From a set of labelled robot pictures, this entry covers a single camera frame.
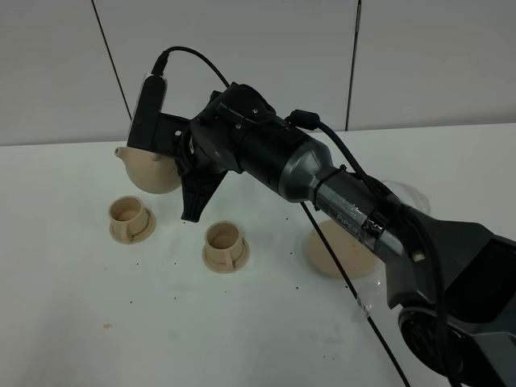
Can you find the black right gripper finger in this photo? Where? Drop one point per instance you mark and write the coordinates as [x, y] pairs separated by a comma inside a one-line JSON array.
[[198, 185]]

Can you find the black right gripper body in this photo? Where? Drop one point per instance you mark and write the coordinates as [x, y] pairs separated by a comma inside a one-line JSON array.
[[213, 139]]

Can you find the tan teapot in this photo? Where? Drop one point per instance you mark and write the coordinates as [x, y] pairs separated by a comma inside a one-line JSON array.
[[150, 172]]

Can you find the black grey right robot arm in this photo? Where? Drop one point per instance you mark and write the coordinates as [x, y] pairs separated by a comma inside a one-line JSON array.
[[454, 282]]

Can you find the large tan teapot saucer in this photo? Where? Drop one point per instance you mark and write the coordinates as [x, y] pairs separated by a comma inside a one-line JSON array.
[[356, 260]]

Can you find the middle tan teacup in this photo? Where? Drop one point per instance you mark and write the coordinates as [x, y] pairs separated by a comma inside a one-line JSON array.
[[223, 235]]

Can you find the tan teacup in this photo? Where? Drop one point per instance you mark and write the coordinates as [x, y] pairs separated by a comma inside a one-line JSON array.
[[128, 218], [223, 235]]

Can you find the left tan saucer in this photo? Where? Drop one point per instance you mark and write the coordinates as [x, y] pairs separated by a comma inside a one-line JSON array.
[[149, 230]]

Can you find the left tan teacup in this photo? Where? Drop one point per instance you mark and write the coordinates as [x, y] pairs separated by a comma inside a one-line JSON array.
[[128, 218]]

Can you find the middle tan saucer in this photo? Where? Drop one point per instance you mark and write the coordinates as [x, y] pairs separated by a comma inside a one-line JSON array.
[[226, 260]]

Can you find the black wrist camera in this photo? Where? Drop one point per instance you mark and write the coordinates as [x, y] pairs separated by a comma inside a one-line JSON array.
[[147, 113]]

